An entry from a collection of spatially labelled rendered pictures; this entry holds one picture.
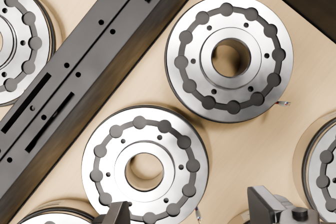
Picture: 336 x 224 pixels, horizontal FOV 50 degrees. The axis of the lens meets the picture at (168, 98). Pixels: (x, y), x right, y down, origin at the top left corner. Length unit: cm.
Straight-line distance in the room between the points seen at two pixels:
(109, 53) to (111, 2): 3
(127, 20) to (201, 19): 9
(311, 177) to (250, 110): 7
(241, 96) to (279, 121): 6
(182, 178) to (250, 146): 7
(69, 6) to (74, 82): 13
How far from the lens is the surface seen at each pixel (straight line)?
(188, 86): 29
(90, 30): 22
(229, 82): 28
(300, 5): 33
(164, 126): 29
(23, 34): 31
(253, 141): 33
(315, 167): 31
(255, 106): 29
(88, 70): 22
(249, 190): 17
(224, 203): 33
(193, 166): 29
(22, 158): 24
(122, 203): 16
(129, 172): 31
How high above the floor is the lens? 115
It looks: 89 degrees down
